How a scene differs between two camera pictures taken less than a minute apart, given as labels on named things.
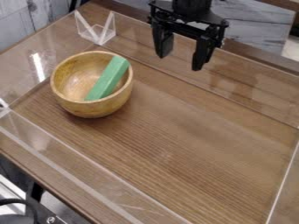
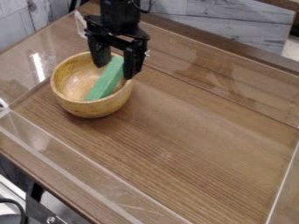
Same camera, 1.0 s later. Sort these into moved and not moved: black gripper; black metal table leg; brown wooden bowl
Moved: black gripper
Not moved: brown wooden bowl; black metal table leg
